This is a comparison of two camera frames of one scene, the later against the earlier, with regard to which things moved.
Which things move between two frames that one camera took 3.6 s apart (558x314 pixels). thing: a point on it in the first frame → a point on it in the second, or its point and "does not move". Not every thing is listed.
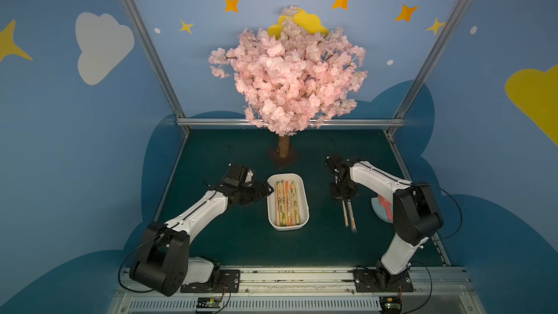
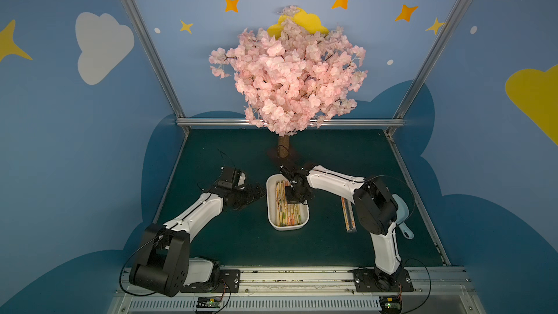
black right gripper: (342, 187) → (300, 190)
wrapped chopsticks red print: (289, 202) does not move
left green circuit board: (208, 302) does not move
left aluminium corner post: (151, 43) does not move
